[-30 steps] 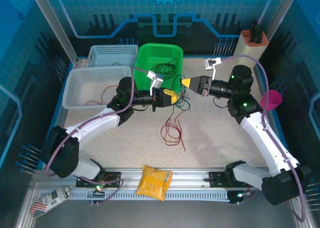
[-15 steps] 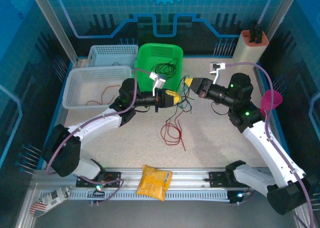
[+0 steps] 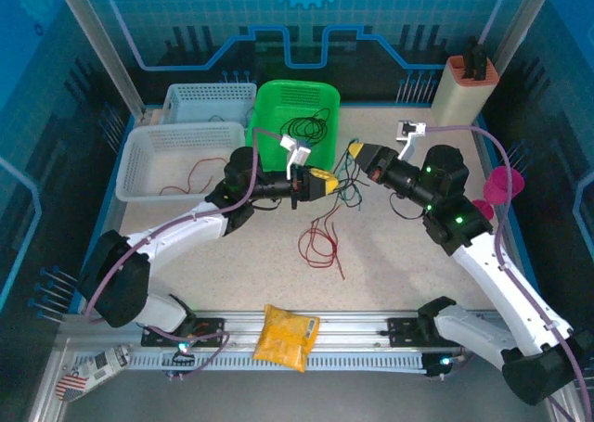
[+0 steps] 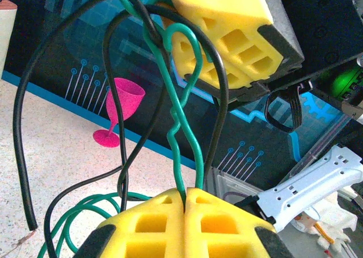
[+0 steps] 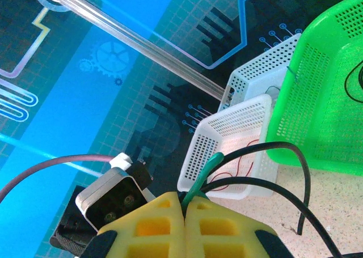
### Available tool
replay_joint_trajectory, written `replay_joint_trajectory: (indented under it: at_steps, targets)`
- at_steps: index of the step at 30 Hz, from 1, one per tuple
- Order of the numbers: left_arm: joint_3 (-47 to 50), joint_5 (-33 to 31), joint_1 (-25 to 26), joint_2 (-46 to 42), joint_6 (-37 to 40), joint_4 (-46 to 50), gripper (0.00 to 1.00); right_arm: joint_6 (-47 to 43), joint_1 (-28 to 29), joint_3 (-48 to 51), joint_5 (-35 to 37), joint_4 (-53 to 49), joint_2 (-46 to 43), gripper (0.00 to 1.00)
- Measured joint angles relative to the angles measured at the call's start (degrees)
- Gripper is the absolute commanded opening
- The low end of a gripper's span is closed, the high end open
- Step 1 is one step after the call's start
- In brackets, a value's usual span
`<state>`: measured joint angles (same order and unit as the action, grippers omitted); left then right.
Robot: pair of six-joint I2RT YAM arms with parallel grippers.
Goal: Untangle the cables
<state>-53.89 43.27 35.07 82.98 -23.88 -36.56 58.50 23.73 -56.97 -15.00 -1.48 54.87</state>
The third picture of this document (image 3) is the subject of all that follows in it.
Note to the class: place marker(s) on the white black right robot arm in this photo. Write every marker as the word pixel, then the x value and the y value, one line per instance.
pixel 501 292

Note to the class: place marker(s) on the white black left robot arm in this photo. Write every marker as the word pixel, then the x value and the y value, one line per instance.
pixel 176 229

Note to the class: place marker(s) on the green plastic basket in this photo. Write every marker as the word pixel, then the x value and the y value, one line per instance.
pixel 278 102

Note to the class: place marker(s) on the beige knife block orange top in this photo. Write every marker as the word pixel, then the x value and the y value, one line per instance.
pixel 457 102

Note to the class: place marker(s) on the pink plastic goblet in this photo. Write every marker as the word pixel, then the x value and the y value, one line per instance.
pixel 512 185

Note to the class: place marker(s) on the small pale perforated basket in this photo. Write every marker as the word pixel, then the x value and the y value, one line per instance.
pixel 209 99

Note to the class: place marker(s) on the large white plastic basket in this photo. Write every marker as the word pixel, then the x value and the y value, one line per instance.
pixel 153 136

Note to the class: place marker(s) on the wooden block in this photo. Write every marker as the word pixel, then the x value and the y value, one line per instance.
pixel 153 118

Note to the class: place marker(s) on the yellow snack bag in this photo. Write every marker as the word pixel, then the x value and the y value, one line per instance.
pixel 285 336

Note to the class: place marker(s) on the small circuit board green light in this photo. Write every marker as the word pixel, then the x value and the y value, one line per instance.
pixel 443 362
pixel 184 348

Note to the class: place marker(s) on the flag print crumpled package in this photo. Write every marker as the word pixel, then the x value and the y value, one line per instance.
pixel 99 366

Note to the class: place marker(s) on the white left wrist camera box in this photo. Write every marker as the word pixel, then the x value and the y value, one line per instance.
pixel 297 150

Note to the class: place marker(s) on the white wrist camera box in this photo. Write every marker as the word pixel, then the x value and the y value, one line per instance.
pixel 410 132
pixel 297 150

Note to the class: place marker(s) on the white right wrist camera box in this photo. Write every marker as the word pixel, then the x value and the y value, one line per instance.
pixel 410 132

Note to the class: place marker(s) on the aluminium rail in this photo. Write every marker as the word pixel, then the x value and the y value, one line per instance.
pixel 352 322

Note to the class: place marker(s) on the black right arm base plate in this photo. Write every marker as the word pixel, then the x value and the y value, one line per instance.
pixel 404 331

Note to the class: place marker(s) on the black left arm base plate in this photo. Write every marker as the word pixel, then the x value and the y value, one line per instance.
pixel 209 331

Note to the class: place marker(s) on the aluminium frame post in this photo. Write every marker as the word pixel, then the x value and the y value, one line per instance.
pixel 520 23
pixel 102 46

